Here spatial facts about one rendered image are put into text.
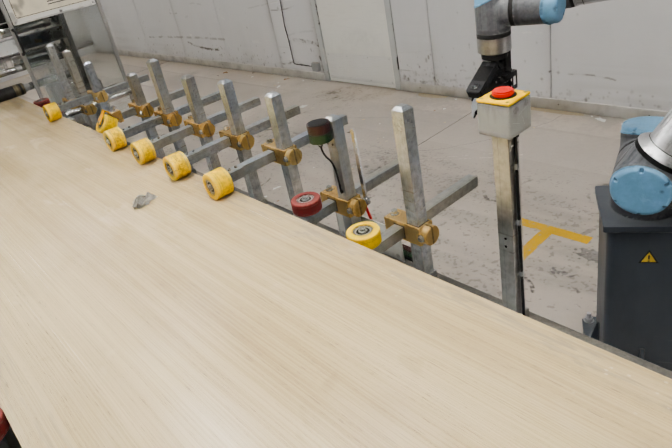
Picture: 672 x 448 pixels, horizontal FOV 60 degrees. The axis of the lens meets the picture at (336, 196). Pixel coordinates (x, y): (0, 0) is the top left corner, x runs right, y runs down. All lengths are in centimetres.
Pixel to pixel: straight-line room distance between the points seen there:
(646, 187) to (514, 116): 65
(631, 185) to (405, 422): 98
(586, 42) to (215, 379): 346
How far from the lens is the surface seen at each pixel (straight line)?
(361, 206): 157
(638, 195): 169
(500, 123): 110
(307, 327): 111
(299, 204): 152
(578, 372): 99
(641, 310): 209
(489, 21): 162
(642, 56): 401
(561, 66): 424
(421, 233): 140
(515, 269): 128
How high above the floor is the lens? 160
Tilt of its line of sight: 27 degrees down
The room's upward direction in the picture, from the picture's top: 12 degrees counter-clockwise
